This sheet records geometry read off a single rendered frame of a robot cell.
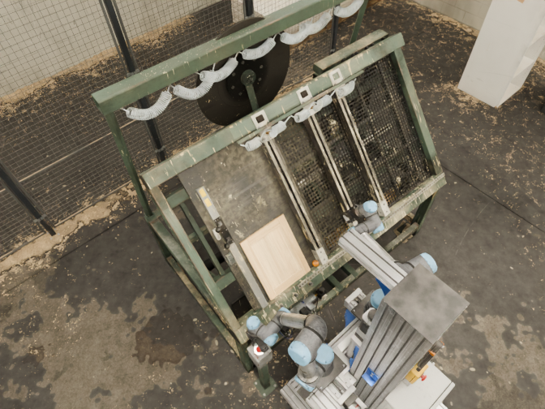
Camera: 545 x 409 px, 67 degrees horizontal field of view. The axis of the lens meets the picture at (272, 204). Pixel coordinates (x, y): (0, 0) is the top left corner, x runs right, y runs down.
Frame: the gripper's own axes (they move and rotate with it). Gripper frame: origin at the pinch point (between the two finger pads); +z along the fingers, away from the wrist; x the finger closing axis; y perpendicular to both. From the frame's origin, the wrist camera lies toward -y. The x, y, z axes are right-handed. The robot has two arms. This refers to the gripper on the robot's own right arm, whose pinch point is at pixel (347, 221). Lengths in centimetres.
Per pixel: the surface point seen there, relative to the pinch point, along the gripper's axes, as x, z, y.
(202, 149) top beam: 57, -12, 90
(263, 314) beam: 75, 39, -17
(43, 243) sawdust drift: 177, 227, 154
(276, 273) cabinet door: 51, 35, -1
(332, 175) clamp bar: -19.8, 13.9, 31.2
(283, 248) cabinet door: 37.7, 29.9, 10.2
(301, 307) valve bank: 47, 48, -33
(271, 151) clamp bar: 15, -1, 68
